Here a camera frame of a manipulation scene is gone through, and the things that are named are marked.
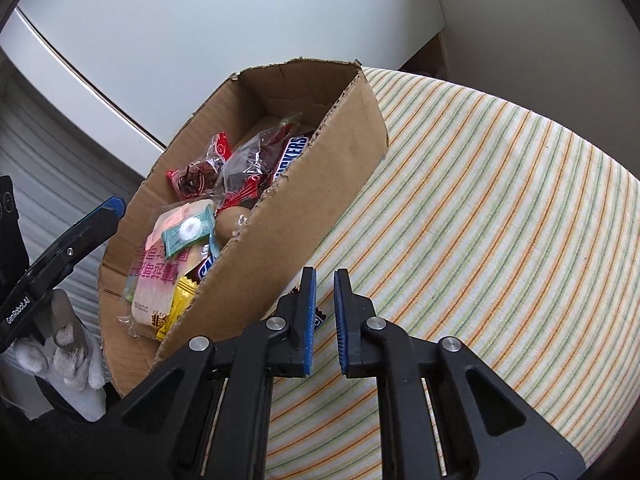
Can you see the white wardrobe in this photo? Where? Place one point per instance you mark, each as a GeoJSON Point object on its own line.
{"type": "Point", "coordinates": [200, 25]}

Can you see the grey ribbed panel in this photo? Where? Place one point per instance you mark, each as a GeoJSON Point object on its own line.
{"type": "Point", "coordinates": [50, 160]}

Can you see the brown round snack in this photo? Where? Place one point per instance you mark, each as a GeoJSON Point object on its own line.
{"type": "Point", "coordinates": [231, 221]}

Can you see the pale pink snack packet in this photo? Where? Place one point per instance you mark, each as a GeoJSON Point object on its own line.
{"type": "Point", "coordinates": [160, 270]}

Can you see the yellow wrapped candy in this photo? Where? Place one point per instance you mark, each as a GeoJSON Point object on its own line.
{"type": "Point", "coordinates": [180, 305]}

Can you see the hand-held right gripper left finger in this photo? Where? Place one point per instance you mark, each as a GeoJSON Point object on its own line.
{"type": "Point", "coordinates": [309, 320]}

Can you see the large brown chocolate bar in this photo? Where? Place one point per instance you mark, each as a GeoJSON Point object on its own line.
{"type": "Point", "coordinates": [291, 152]}

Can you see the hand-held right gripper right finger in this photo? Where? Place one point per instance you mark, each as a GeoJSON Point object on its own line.
{"type": "Point", "coordinates": [341, 320]}

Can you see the brown cardboard box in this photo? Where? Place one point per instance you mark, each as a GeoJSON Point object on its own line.
{"type": "Point", "coordinates": [320, 175]}

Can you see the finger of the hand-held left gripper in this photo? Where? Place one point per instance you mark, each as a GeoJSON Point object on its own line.
{"type": "Point", "coordinates": [90, 227]}

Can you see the person's left forearm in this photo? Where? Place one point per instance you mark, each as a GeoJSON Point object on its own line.
{"type": "Point", "coordinates": [45, 440]}

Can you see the green wrapped candy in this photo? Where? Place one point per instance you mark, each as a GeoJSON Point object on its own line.
{"type": "Point", "coordinates": [182, 234]}

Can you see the clear red snack packet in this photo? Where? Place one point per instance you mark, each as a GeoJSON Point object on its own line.
{"type": "Point", "coordinates": [250, 160]}
{"type": "Point", "coordinates": [200, 175]}

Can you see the person's left hand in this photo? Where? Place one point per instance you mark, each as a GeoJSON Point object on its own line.
{"type": "Point", "coordinates": [75, 365]}

